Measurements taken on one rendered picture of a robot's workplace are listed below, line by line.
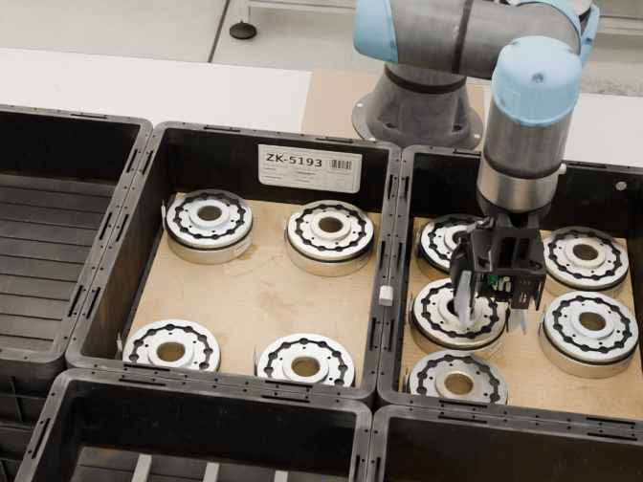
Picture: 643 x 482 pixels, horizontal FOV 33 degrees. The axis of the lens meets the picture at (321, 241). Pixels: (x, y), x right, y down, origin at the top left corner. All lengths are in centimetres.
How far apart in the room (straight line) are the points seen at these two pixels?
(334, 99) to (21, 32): 184
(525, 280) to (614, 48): 232
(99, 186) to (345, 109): 39
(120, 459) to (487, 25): 55
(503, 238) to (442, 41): 20
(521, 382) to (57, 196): 62
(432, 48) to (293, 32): 222
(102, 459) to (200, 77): 87
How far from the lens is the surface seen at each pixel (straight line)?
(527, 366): 122
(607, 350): 122
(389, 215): 122
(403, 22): 108
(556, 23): 109
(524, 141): 100
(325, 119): 158
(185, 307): 125
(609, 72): 327
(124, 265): 121
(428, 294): 123
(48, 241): 136
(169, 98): 180
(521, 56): 99
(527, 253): 109
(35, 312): 128
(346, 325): 123
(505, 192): 104
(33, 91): 184
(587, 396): 121
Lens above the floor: 173
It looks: 42 degrees down
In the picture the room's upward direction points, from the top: 2 degrees clockwise
